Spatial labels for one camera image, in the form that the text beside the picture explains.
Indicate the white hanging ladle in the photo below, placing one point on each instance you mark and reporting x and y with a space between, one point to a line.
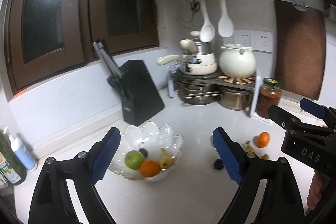
207 32

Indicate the steel pot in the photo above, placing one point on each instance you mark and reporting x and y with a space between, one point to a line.
192 47
235 99
195 93

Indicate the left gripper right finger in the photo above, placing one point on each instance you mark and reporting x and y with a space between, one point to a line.
281 201

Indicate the white ceramic pot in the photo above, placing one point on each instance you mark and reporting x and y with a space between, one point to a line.
236 61

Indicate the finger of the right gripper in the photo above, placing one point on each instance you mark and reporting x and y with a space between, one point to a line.
327 114
282 116

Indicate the small yellow banana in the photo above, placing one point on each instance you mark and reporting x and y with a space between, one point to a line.
166 160

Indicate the steel pot lower right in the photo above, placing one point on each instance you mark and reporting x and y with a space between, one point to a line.
235 99

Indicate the white pump bottle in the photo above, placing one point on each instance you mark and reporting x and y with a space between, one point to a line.
21 151

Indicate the brown kiwi fruit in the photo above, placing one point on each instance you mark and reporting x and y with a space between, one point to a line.
265 157

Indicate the brown wooden cutting board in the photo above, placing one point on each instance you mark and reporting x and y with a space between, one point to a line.
301 49

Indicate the woven trivet mat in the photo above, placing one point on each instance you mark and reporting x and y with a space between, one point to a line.
236 81

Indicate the grey pot rack shelf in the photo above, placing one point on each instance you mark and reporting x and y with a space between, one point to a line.
174 74

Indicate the person's right hand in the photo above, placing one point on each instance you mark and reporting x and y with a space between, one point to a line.
315 190

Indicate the green apple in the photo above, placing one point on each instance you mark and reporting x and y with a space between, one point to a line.
134 159

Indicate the glass jar of sauce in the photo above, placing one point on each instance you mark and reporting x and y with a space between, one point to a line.
269 94

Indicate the green detergent bottle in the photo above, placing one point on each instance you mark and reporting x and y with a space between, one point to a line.
12 169

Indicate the steel pot upper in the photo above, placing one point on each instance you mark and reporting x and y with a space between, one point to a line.
192 47

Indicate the knife handles in block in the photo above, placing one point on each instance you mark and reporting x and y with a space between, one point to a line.
106 58

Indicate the black knife block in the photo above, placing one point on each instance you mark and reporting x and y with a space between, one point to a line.
140 99

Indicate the dark wooden window frame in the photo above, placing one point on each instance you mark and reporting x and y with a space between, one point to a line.
44 38

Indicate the cream frying pan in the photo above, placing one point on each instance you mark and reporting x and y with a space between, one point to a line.
197 70

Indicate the wall power sockets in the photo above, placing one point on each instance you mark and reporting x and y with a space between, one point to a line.
258 40

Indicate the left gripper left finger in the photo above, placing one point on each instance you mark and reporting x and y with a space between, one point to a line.
51 202

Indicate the cream saucepan with handle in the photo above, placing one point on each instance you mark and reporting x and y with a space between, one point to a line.
197 60

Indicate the dark purple plum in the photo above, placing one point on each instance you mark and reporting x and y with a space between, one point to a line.
218 164

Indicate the small dark grapes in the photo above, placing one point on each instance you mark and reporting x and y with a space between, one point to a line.
144 152

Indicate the white scalloped fruit bowl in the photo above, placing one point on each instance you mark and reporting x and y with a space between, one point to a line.
152 138

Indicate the orange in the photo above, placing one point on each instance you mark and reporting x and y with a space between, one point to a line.
263 139
150 168

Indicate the long yellow banana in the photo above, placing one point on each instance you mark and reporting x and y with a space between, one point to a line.
248 147

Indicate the steel pot lower left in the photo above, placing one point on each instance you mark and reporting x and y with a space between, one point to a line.
195 93

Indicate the white hanging rice spoon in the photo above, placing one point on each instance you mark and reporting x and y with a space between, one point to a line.
225 25

